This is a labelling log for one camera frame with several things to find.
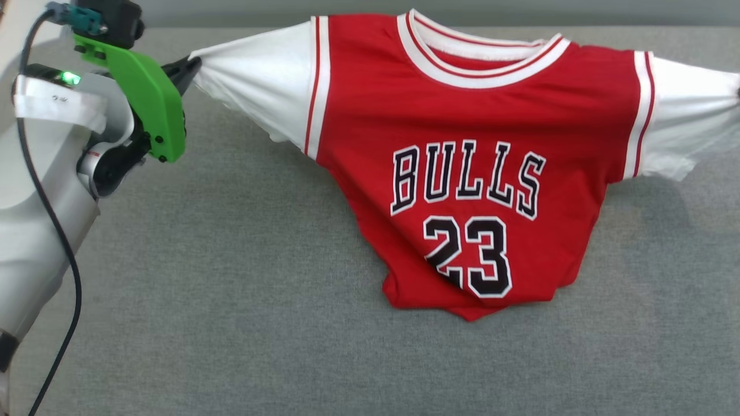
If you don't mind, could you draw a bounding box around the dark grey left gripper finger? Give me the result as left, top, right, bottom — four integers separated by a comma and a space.
162, 56, 202, 96

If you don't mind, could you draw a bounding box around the white tape label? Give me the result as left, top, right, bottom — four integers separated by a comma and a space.
13, 74, 108, 135

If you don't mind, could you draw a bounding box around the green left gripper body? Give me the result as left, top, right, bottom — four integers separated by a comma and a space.
73, 34, 187, 164

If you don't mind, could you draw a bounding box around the red Bulls 23 jersey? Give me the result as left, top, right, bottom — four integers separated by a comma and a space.
189, 9, 740, 322

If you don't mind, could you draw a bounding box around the grey fabric sofa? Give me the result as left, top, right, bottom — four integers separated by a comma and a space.
0, 26, 740, 416

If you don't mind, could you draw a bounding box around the black cable with teal plug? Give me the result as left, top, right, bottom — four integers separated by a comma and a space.
15, 2, 108, 416

